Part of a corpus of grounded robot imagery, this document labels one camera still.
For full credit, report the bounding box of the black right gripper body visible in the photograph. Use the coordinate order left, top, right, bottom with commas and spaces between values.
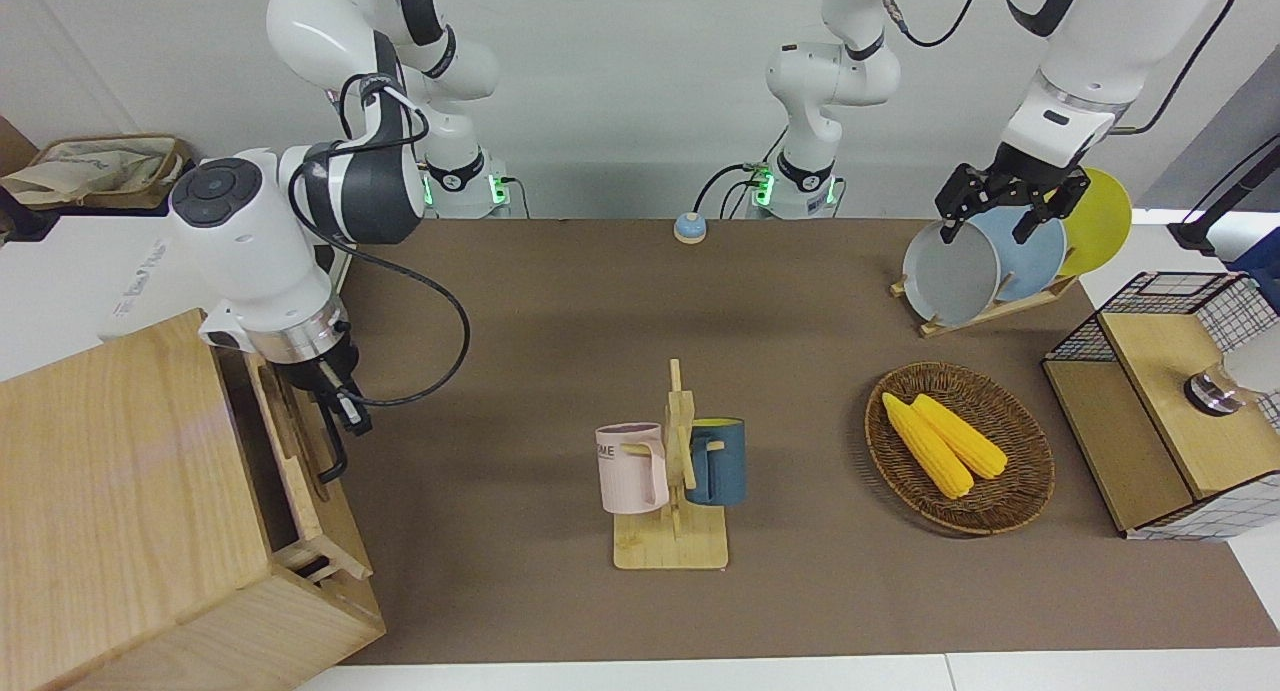
262, 331, 359, 394

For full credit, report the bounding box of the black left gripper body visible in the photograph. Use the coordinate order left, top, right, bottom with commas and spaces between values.
975, 143, 1089, 207

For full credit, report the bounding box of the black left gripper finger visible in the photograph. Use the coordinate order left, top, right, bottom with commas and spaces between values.
935, 163, 1003, 247
1012, 174, 1092, 245

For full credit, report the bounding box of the black metal drawer handle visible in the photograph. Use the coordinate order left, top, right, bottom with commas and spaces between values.
316, 391, 349, 485

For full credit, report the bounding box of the light wooden drawer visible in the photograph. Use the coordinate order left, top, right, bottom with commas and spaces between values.
215, 346, 373, 584

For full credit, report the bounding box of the yellow plate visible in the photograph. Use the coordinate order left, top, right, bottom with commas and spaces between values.
1055, 167, 1133, 278

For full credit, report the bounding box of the light blue plate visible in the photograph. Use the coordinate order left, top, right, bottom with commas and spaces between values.
970, 207, 1068, 302

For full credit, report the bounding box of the grey plate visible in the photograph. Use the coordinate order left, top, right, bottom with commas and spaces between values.
902, 221, 1002, 327

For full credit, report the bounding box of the wooden plate rack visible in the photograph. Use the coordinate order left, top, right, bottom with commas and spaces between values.
890, 274, 1081, 339

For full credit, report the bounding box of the black stand pole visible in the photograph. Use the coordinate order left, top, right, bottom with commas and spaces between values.
1168, 136, 1280, 254

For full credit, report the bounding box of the white toaster oven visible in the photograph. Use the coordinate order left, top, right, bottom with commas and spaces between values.
98, 161, 351, 344

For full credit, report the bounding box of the blue box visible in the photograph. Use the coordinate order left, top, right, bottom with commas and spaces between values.
1232, 229, 1280, 312

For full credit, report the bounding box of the light wooden cabinet box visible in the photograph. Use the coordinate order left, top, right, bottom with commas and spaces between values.
0, 309, 386, 691

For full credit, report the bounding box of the white bulb with metal base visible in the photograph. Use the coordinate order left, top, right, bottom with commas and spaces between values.
1185, 336, 1280, 417

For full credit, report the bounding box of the yellow corn cob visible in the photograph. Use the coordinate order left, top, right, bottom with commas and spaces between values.
881, 392, 974, 500
911, 394, 1009, 480

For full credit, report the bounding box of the pink mug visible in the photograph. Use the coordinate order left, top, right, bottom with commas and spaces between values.
595, 423, 669, 515

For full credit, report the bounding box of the brown wicker basket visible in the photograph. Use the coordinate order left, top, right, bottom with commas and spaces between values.
865, 362, 1056, 537

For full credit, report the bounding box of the wooden mug rack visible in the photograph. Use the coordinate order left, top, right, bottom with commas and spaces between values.
613, 359, 730, 572

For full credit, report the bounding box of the dark blue mug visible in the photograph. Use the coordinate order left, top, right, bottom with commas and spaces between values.
686, 418, 747, 506

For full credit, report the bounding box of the brown table mat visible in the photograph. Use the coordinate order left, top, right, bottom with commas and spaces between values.
300, 218, 1280, 667

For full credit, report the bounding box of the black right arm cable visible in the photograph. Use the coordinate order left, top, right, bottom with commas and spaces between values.
288, 71, 471, 409

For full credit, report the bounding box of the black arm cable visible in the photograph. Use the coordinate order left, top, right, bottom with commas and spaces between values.
873, 0, 1239, 137
288, 71, 471, 409

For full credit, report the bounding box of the wire and wood shelf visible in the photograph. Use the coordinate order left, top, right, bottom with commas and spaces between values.
1042, 271, 1280, 542

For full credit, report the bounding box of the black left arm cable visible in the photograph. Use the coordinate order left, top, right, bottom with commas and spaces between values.
873, 0, 1239, 137

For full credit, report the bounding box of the black base power cable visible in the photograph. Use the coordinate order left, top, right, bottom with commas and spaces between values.
695, 163, 763, 220

